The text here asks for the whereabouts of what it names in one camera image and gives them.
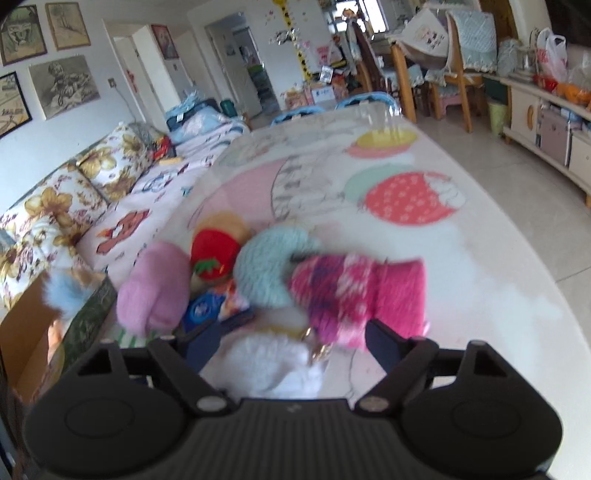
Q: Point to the green wastebasket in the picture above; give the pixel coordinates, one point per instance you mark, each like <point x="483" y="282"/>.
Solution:
<point x="496" y="116"/>

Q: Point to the white printed tote bag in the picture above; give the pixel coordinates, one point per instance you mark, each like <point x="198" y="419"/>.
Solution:
<point x="427" y="30"/>

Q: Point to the magenta knit hat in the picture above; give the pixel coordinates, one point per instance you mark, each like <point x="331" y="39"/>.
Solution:
<point x="360" y="300"/>

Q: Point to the white box on floor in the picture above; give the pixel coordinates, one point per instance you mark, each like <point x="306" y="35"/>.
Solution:
<point x="322" y="94"/>

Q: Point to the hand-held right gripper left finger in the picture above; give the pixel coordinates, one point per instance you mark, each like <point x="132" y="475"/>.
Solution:
<point x="207" y="339"/>

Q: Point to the sofa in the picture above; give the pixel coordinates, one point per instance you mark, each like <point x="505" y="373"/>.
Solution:
<point x="115" y="198"/>

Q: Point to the wood framed wall picture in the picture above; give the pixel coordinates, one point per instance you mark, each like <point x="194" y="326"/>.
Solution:
<point x="21" y="34"/>
<point x="67" y="25"/>

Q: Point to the pink plush toy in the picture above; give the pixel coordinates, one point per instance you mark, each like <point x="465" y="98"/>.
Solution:
<point x="147" y="295"/>

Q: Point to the floral sofa cushion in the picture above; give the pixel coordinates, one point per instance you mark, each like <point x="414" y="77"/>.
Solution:
<point x="46" y="207"/>
<point x="18" y="272"/>
<point x="117" y="159"/>

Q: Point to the pink cartoon sofa cover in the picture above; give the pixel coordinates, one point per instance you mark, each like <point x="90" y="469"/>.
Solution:
<point x="152" y="198"/>

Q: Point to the red toy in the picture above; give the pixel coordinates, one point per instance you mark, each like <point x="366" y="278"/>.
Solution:
<point x="161" y="146"/>

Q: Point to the giraffe height chart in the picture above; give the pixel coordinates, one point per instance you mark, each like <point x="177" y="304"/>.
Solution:
<point x="291" y="37"/>

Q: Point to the green bin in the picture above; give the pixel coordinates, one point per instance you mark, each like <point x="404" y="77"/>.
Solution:
<point x="227" y="107"/>

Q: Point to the cream cabinet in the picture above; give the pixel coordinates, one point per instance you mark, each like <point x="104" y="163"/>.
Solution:
<point x="545" y="124"/>

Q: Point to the blue round toy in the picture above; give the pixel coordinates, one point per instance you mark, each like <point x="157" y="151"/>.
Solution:
<point x="203" y="309"/>

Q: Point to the strawberry hat plush toy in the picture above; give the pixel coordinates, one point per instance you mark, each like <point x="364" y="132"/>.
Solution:
<point x="214" y="251"/>

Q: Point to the printed tablecloth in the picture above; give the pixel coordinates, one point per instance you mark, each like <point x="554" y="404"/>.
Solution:
<point x="415" y="258"/>

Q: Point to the grey sketch wall poster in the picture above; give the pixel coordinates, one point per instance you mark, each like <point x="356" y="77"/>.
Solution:
<point x="64" y="87"/>

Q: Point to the yellow flat item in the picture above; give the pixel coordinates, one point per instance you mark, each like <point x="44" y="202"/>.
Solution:
<point x="173" y="161"/>

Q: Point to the wooden chair with teal cover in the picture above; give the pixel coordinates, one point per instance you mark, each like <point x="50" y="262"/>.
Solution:
<point x="461" y="69"/>

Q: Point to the black framed wall picture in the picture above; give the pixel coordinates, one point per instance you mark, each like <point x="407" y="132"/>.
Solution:
<point x="11" y="104"/>

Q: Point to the cardboard box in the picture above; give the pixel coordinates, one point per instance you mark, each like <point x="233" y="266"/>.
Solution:
<point x="37" y="332"/>

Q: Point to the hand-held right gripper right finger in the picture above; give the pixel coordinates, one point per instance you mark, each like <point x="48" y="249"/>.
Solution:
<point x="385" y="344"/>

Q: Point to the folded blue bedding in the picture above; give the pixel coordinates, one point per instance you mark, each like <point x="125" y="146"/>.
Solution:
<point x="196" y="110"/>

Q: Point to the blue fluffy pom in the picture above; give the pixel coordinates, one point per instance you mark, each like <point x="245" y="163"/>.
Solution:
<point x="62" y="288"/>

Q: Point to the white plastic bag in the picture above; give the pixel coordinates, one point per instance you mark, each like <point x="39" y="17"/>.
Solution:
<point x="551" y="53"/>

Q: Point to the framed portrait picture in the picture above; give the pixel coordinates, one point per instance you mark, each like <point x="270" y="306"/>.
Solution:
<point x="165" y="41"/>

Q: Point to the dark wooden chair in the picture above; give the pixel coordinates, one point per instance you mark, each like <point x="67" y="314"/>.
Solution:
<point x="367" y="60"/>

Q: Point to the green striped white cloth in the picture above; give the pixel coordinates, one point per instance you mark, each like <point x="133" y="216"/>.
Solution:
<point x="131" y="340"/>

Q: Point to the light blue fuzzy toy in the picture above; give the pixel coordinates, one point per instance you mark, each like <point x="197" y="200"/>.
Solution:
<point x="263" y="272"/>

